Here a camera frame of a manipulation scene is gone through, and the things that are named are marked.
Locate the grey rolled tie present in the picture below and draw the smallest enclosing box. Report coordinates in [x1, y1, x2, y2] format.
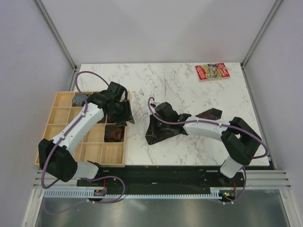
[72, 94, 90, 107]

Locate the red brown rolled tie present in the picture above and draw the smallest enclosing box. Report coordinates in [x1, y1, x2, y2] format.
[104, 125, 125, 142]

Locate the white slotted cable duct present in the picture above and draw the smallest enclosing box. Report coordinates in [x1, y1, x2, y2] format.
[44, 188, 222, 199]

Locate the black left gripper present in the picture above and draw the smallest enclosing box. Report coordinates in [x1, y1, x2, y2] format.
[109, 100, 135, 127]

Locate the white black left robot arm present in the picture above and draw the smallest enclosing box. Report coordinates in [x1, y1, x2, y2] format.
[38, 82, 134, 186]

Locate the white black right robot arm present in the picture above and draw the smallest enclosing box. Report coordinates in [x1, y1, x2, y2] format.
[145, 97, 268, 186]

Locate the red paperback book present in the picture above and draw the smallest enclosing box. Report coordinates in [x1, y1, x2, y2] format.
[195, 63, 230, 82]

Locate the aluminium frame rail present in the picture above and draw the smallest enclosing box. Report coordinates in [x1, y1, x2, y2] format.
[33, 170, 291, 190]

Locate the brown floral necktie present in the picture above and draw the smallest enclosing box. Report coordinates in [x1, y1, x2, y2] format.
[145, 107, 223, 145]

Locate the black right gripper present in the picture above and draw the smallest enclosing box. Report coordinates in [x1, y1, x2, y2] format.
[146, 113, 170, 135]

